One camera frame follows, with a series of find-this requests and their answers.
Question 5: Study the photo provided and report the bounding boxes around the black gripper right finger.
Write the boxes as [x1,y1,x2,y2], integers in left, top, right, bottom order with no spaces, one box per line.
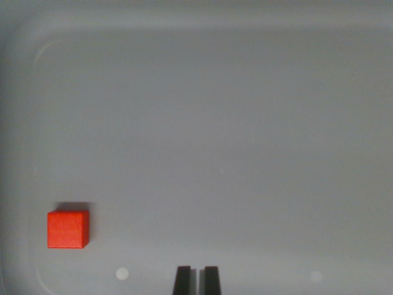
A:
[198,265,223,295]

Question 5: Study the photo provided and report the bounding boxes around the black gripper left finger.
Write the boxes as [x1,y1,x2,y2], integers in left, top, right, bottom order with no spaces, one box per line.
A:
[173,265,197,295]

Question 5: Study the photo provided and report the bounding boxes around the red wooden block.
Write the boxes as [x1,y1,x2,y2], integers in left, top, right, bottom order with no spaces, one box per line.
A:
[47,209,90,249]

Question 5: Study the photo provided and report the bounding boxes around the white plastic tray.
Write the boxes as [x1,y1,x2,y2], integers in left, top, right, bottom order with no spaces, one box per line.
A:
[0,0,393,295]

